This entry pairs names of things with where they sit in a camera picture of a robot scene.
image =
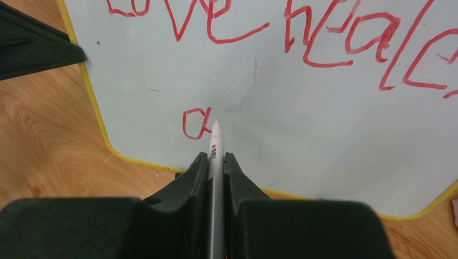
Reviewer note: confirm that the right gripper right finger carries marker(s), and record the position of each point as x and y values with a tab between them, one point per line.
258	226

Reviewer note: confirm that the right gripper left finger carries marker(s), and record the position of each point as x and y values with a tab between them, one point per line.
167	224

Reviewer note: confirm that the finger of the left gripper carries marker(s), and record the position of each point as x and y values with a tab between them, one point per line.
30	46

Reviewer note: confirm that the red white marker pen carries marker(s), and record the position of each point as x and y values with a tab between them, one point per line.
215	230

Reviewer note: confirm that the yellow framed whiteboard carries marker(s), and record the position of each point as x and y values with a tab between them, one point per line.
353	100

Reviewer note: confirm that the pink shorts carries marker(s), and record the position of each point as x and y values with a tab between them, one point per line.
455	211

